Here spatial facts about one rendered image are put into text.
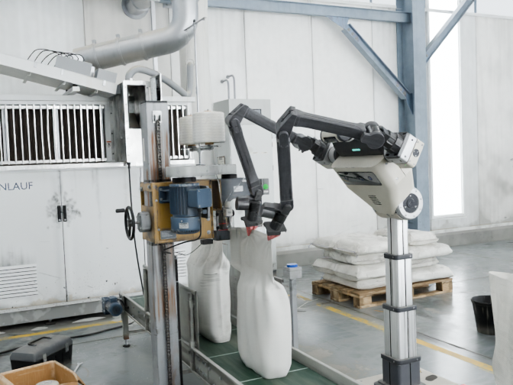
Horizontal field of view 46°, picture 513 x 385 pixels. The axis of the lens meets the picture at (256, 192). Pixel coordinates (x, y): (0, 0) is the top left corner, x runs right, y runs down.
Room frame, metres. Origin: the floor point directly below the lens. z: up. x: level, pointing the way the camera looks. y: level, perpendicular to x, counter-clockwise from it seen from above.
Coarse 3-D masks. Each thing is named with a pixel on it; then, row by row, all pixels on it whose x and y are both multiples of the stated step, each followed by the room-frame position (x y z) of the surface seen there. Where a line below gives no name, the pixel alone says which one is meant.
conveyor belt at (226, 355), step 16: (208, 352) 3.27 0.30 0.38; (224, 352) 3.26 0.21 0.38; (224, 368) 3.00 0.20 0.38; (240, 368) 2.99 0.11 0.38; (304, 368) 2.95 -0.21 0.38; (256, 384) 2.76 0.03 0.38; (272, 384) 2.76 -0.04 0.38; (288, 384) 2.75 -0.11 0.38; (304, 384) 2.74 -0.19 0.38; (320, 384) 2.73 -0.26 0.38; (336, 384) 2.72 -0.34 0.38
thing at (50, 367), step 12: (12, 372) 3.49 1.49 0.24; (24, 372) 3.54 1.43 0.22; (36, 372) 3.58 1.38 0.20; (48, 372) 3.63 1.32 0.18; (60, 372) 3.56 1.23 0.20; (72, 372) 3.43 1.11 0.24; (0, 384) 3.33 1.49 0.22; (12, 384) 3.26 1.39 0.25; (24, 384) 3.53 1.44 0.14; (60, 384) 3.25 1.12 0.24; (72, 384) 3.31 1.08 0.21; (84, 384) 3.40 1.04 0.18
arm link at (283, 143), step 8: (280, 136) 2.44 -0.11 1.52; (288, 136) 2.44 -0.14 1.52; (280, 144) 2.46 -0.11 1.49; (288, 144) 2.46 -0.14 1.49; (280, 152) 2.52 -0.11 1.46; (288, 152) 2.52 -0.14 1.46; (280, 160) 2.54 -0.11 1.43; (288, 160) 2.54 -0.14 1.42; (280, 168) 2.56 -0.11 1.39; (288, 168) 2.57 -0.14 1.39; (280, 176) 2.59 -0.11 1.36; (288, 176) 2.59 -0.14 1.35; (280, 184) 2.61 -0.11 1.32; (288, 184) 2.61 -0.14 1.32; (280, 192) 2.64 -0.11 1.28; (288, 192) 2.63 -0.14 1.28; (280, 200) 2.66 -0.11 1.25; (288, 200) 2.65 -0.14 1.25
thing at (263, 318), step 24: (240, 240) 3.20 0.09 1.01; (264, 240) 2.88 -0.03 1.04; (240, 264) 3.22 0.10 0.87; (264, 264) 2.89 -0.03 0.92; (240, 288) 3.05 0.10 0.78; (264, 288) 2.84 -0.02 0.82; (240, 312) 3.03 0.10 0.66; (264, 312) 2.82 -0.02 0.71; (288, 312) 2.84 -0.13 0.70; (240, 336) 3.03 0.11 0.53; (264, 336) 2.81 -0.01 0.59; (288, 336) 2.83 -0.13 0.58; (264, 360) 2.81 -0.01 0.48; (288, 360) 2.83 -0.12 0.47
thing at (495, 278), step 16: (496, 272) 1.64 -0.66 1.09; (496, 288) 1.60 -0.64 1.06; (512, 288) 1.52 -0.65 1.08; (496, 304) 1.60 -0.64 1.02; (512, 304) 1.51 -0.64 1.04; (496, 320) 1.61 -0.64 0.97; (512, 320) 1.51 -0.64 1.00; (496, 336) 1.61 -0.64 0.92; (512, 336) 1.50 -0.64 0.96; (496, 352) 1.59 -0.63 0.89; (512, 352) 1.50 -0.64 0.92; (496, 368) 1.59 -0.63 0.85; (512, 368) 1.50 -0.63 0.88; (496, 384) 1.58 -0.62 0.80; (512, 384) 1.50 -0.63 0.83
